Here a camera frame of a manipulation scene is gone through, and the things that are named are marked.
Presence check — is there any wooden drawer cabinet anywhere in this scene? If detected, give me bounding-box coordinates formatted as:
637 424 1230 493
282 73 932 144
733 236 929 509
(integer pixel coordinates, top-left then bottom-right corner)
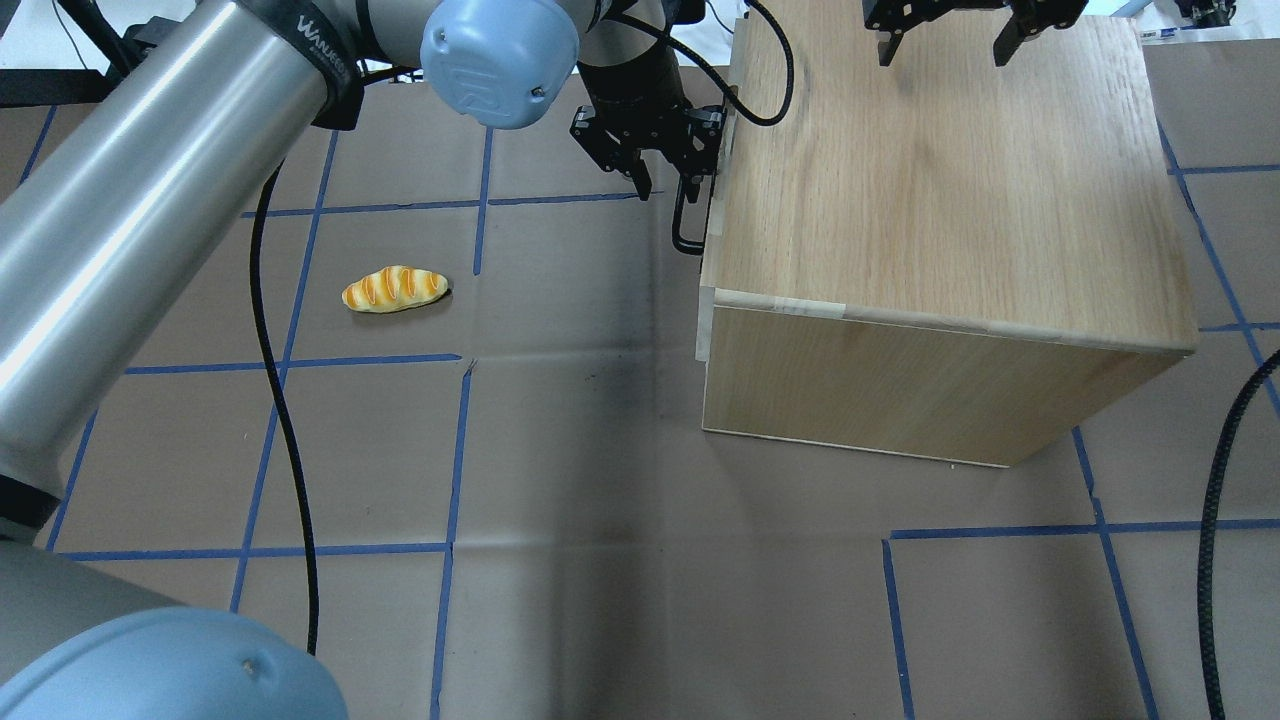
701 1 1198 468

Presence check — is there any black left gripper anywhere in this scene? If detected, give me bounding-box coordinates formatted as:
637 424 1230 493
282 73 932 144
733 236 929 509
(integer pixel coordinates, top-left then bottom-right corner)
570 60 722 205

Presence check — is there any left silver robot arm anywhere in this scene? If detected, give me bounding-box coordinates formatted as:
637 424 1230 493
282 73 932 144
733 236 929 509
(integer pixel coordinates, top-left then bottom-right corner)
3 1 714 719

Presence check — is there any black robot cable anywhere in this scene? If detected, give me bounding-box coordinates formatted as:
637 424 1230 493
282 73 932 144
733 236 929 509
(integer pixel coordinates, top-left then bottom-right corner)
248 0 796 656

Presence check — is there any yellow toy bread loaf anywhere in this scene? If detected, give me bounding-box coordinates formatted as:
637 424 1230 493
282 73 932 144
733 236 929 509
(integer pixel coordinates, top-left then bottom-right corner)
339 265 452 314

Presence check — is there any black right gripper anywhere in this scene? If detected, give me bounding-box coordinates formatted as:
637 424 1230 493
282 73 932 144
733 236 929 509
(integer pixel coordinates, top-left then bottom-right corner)
864 1 1088 67

